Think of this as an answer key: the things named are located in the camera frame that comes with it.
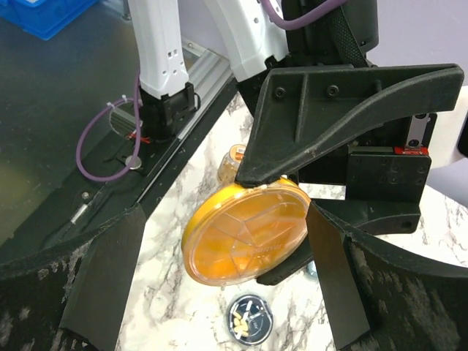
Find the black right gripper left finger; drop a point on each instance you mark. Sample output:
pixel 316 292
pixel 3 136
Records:
pixel 72 296

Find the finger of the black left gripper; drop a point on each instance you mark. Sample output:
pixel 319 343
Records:
pixel 299 259
pixel 304 113

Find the amber pill bottle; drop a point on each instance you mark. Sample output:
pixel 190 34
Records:
pixel 230 163

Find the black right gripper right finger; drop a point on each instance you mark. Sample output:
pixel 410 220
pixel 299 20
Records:
pixel 379 296

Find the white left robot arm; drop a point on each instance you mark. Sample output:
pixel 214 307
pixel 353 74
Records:
pixel 260 36

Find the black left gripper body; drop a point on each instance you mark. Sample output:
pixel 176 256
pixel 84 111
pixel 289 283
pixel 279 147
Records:
pixel 383 172

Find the blue plastic storage bin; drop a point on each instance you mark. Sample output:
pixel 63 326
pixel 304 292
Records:
pixel 44 18

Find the rectangular light blue pill box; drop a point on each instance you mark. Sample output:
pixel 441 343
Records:
pixel 311 269

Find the round dark blue pill container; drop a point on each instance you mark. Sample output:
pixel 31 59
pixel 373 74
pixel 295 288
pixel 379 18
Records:
pixel 249 320

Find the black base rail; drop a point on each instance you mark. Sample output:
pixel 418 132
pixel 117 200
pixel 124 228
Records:
pixel 79 205

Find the round yellow pill container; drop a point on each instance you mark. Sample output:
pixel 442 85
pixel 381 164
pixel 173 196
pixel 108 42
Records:
pixel 238 234

